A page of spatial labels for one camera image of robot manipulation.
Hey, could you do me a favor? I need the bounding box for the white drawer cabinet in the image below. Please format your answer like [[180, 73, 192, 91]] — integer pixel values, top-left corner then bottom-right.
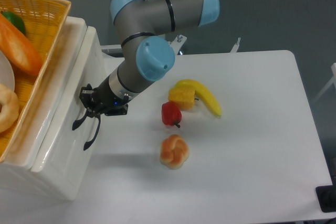
[[1, 17, 87, 197]]

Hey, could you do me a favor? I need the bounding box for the orange baguette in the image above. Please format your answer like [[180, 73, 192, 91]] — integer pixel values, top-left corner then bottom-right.
[[1, 14, 43, 76]]

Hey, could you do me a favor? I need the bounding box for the yellow banana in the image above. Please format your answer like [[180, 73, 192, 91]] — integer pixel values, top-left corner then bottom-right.
[[174, 79, 222, 117]]

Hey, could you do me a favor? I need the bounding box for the black device at edge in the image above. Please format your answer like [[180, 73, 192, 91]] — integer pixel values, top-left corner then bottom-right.
[[316, 185, 336, 213]]

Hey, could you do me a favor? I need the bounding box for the white plate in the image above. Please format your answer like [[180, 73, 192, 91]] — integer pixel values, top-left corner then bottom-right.
[[0, 52, 15, 91]]

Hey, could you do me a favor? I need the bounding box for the red bell pepper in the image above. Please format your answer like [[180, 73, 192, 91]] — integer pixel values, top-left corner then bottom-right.
[[161, 101, 182, 128]]

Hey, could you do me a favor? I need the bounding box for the yellow bell pepper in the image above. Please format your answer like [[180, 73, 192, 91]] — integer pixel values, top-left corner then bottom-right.
[[168, 86, 198, 110]]

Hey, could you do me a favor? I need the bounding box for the lower drawer black handle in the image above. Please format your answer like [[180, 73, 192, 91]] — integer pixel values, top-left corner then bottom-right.
[[83, 116, 101, 151]]

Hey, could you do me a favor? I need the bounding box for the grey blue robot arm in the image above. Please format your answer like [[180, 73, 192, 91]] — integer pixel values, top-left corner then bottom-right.
[[80, 0, 220, 118]]

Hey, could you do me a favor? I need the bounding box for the green pepper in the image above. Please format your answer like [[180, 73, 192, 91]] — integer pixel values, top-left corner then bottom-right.
[[1, 10, 26, 35]]

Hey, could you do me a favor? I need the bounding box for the knotted bread roll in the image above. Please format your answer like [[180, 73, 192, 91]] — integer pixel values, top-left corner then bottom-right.
[[160, 134, 189, 169]]

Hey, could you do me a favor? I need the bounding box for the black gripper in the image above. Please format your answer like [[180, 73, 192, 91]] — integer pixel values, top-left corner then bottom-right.
[[79, 76, 131, 118]]

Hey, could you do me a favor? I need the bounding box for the beige bagel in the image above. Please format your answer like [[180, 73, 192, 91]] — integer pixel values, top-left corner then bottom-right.
[[1, 84, 19, 132]]

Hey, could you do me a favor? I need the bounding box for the white chair frame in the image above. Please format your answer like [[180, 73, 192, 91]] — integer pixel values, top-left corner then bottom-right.
[[312, 63, 336, 103]]

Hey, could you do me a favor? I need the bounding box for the yellow woven basket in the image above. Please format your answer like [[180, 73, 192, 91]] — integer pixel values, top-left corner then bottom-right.
[[1, 0, 71, 162]]

